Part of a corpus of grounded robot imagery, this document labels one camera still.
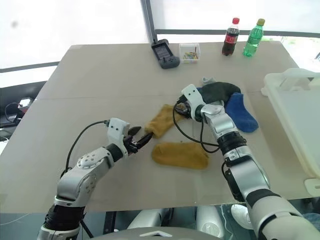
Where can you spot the small light grey sock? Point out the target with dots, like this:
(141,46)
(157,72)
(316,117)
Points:
(208,80)

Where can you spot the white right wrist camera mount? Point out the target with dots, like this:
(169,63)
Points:
(193,98)

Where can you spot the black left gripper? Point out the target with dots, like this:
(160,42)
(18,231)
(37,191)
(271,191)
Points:
(131,145)

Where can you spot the cola bottle red cap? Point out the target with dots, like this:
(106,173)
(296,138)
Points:
(230,37)

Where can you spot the grey handheld phone controller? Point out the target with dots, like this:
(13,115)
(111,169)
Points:
(165,53)

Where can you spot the silver robot body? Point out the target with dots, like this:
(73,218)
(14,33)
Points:
(160,225)

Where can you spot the dark grey sock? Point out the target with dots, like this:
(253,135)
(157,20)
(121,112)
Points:
(220,91)

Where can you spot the green soda bottle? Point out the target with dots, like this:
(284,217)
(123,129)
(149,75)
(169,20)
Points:
(253,40)

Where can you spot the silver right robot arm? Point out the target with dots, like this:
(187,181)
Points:
(240,160)

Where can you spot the dark window frame post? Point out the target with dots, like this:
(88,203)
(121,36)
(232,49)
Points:
(150,20)

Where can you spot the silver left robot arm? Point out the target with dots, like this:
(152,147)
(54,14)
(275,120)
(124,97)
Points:
(82,175)

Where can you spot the clear box of coloured clips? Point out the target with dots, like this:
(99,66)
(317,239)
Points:
(190,52)

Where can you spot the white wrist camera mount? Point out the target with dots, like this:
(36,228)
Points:
(193,98)
(116,130)

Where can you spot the royal blue sock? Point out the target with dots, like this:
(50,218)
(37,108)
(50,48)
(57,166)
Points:
(241,113)
(199,90)

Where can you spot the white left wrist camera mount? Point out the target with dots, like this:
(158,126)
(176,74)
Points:
(116,130)

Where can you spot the mustard yellow sock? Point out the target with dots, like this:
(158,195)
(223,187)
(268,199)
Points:
(160,122)
(180,155)

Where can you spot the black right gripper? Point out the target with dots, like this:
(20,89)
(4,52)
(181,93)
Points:
(183,109)

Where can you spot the white plastic basket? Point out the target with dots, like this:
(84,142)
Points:
(297,112)

